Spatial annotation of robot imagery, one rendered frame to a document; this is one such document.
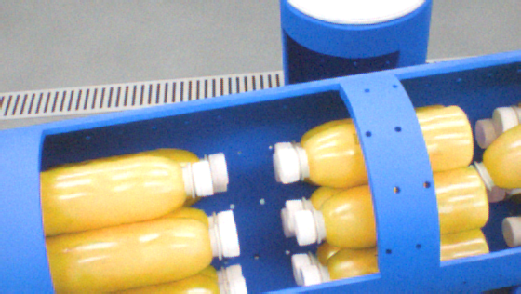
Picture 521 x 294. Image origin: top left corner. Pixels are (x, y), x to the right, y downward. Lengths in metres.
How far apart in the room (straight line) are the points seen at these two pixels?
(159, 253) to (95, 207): 0.08
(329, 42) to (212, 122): 0.42
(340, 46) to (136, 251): 0.65
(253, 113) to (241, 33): 2.15
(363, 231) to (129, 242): 0.26
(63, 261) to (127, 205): 0.09
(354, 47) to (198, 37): 1.83
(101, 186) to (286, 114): 0.29
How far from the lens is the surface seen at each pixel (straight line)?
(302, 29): 1.37
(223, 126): 1.00
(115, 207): 0.83
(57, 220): 0.85
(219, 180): 0.92
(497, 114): 1.01
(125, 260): 0.84
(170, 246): 0.83
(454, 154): 0.87
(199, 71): 2.95
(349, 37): 1.34
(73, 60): 3.13
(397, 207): 0.80
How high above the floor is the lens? 1.77
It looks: 43 degrees down
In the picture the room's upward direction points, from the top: 5 degrees counter-clockwise
